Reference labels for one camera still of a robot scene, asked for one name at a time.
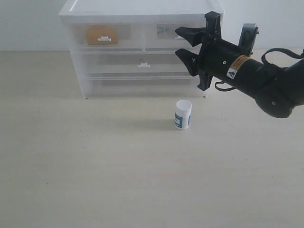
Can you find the white pill bottle green label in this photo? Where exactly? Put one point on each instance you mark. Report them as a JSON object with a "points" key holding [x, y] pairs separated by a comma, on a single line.
{"points": [[183, 114]]}

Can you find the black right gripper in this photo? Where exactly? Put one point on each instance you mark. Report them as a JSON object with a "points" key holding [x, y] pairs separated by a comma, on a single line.
{"points": [[217, 58]]}

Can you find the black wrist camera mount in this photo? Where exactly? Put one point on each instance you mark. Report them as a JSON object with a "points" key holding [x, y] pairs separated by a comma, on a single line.
{"points": [[247, 38]]}

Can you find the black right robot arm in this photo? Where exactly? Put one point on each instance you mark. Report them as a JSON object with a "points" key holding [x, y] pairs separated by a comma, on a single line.
{"points": [[276, 90]]}

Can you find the white plastic drawer cabinet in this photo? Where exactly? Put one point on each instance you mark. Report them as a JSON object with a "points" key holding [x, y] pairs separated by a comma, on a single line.
{"points": [[139, 12]]}

